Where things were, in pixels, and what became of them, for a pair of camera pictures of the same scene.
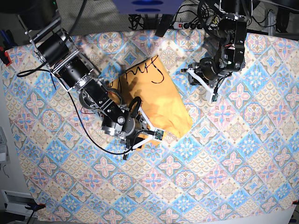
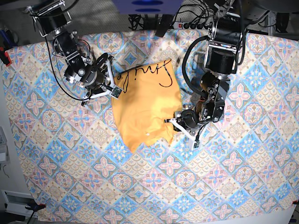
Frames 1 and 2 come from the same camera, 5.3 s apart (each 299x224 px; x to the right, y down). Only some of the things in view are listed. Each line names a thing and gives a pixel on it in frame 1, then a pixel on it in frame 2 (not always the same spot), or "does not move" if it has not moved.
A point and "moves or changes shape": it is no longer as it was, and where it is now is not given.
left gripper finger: x=158 y=133 → x=116 y=91
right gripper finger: x=210 y=95 → x=195 y=143
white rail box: x=15 y=202 does not move
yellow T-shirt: x=162 y=103 moves or changes shape
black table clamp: x=165 y=23 does not move
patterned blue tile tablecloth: x=240 y=153 does not move
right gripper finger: x=192 y=81 → x=175 y=129
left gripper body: x=125 y=129 → x=89 y=79
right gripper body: x=208 y=69 → x=189 y=119
